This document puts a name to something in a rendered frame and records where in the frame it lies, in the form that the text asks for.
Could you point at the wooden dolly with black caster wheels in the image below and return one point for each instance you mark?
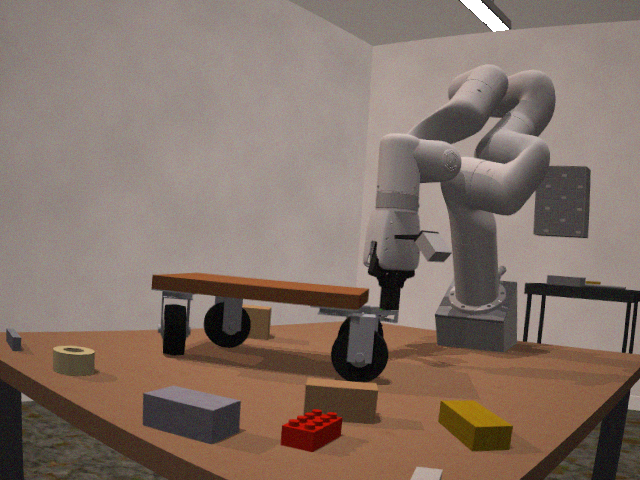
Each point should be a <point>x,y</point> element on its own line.
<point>359,353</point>

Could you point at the yellow rectangular block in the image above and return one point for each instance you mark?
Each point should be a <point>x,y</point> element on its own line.
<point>475,426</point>

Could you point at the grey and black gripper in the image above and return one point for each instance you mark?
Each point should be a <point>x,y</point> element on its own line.
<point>399,256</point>

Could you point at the beige roll of masking tape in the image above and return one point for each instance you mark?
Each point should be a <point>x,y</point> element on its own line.
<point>75,362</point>

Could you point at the red toy building brick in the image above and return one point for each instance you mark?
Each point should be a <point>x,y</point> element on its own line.
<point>310,436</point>

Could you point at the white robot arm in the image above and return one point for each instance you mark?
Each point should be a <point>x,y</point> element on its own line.
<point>483,186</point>

